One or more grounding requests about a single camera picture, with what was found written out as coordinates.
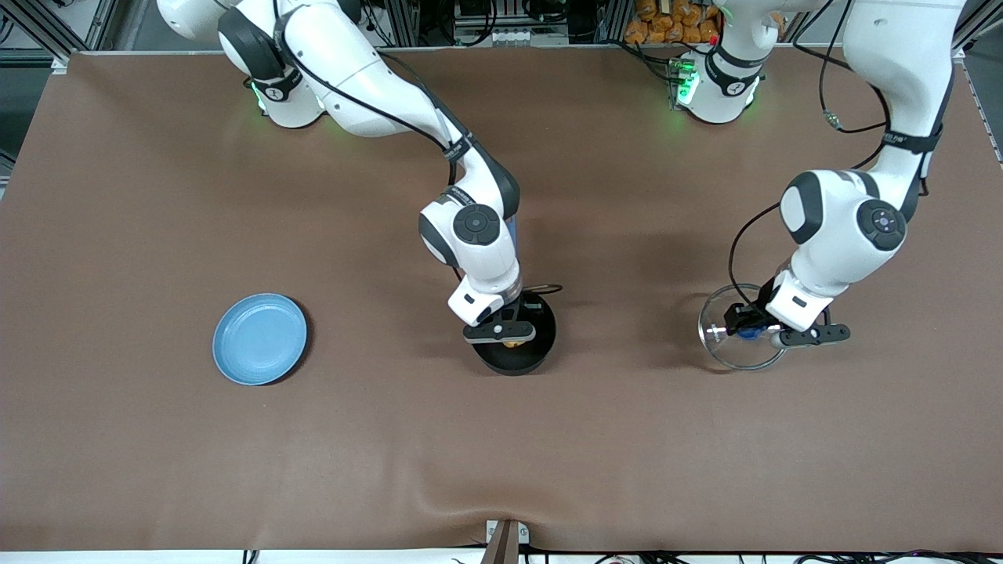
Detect orange packaged items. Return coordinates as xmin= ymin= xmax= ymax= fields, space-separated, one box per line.
xmin=625 ymin=0 xmax=720 ymax=45

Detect aluminium frame post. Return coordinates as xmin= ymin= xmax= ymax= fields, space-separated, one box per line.
xmin=596 ymin=0 xmax=634 ymax=44
xmin=384 ymin=0 xmax=421 ymax=46

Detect brown table cloth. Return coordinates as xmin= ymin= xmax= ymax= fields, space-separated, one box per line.
xmin=0 ymin=43 xmax=1003 ymax=553

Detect glass lid with blue knob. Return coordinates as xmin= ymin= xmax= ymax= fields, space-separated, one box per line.
xmin=697 ymin=284 xmax=788 ymax=371

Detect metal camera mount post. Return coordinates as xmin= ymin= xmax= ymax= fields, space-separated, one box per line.
xmin=484 ymin=519 xmax=530 ymax=564

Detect blue round plate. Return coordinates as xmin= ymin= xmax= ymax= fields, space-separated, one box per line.
xmin=212 ymin=293 xmax=309 ymax=386

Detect aluminium frame corner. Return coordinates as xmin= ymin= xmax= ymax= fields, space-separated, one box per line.
xmin=0 ymin=0 xmax=118 ymax=75
xmin=952 ymin=0 xmax=1003 ymax=65

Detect black pot with blue handle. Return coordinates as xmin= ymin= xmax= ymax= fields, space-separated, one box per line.
xmin=470 ymin=215 xmax=559 ymax=377

